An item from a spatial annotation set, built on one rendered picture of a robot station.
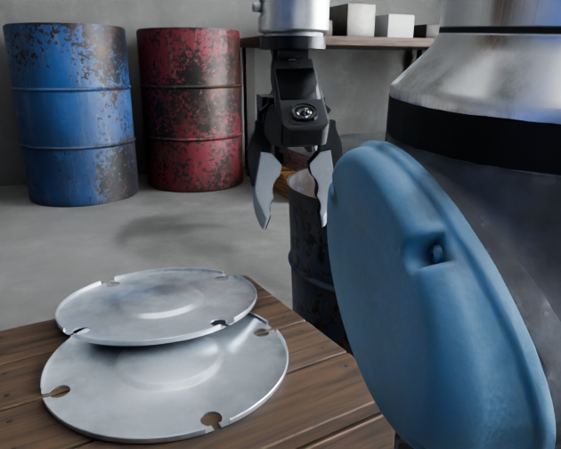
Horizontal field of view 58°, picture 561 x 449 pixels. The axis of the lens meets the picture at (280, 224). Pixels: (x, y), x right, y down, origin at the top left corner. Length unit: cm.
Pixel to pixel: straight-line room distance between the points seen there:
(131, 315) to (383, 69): 354
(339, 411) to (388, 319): 40
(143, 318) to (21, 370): 16
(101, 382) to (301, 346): 24
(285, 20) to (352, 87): 341
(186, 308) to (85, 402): 20
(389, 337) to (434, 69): 9
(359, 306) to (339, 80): 371
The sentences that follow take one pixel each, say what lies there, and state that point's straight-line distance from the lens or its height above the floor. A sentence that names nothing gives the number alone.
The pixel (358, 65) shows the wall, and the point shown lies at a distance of 397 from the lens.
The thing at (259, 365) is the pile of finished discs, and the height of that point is 35.
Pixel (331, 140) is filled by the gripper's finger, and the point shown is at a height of 62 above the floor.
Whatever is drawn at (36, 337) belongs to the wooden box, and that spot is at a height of 35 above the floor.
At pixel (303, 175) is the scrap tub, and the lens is 109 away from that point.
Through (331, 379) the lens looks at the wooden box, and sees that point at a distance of 61.
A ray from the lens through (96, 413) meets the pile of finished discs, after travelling 59.
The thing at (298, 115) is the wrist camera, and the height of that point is 65.
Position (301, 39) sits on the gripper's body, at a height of 72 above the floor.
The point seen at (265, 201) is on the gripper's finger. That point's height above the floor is 55.
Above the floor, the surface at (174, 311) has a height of 37.
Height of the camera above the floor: 70
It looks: 18 degrees down
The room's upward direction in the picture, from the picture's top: straight up
